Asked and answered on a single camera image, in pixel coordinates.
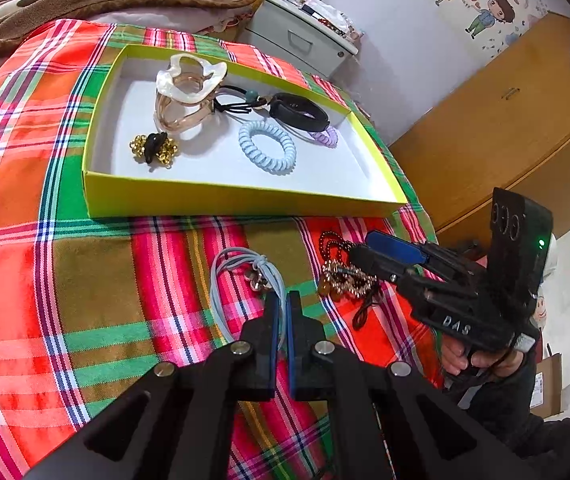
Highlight yellow-green cardboard box tray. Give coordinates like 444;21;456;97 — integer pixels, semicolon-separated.
82;44;408;219

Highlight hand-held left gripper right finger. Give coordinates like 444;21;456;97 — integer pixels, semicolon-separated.
286;290;540;480

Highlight pile of plastic packets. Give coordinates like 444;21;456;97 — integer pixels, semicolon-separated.
305;2;366;41

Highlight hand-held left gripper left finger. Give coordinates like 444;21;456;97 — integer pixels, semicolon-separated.
22;290;282;480

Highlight black hair tie gold bells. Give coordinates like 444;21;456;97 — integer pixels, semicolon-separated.
129;131;178;167

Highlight tan transparent hair claw clip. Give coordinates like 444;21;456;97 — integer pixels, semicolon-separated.
154;77;216;137

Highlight pink bed sheet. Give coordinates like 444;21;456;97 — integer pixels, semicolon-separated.
197;7;266;36

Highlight black cord necklace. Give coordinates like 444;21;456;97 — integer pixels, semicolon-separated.
352;280;383;331

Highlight red-brown beaded bracelet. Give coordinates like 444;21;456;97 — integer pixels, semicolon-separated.
319;230;353;266

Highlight black hair tie green bead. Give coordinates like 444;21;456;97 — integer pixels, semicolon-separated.
212;85;278;123

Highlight cartoon wall sticker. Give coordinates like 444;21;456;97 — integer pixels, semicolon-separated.
425;0;550;53

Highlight cardboard box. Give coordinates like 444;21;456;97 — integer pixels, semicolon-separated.
530;352;563;418

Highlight person's right hand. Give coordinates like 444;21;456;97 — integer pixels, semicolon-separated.
441;332;530;378

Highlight black hair band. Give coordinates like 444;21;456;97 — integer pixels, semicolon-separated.
269;92;330;131

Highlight wooden low cabinet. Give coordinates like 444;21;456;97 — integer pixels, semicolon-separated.
389;12;570;241

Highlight pearl white hair claw clip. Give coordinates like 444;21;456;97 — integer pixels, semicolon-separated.
155;52;228;103

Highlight brown beaded hair tie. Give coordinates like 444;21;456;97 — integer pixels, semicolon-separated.
321;260;378;301

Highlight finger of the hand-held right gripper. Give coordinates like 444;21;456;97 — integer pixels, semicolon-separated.
347;244;426;286
365;230;480;295

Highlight red green plaid cloth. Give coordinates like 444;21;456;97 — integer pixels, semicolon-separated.
0;19;446;480

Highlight pale blue spiral hair tie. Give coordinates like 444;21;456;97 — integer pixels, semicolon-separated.
238;120;298;175

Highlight white nightstand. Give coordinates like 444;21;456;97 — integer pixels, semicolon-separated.
244;0;361;81

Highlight grey elastic hair tie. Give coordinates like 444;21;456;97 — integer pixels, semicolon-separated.
211;247;286;348

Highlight white printed object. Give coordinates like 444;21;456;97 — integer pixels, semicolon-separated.
532;232;560;333

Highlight purple spiral hair tie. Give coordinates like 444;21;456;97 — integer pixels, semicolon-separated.
310;125;340;148

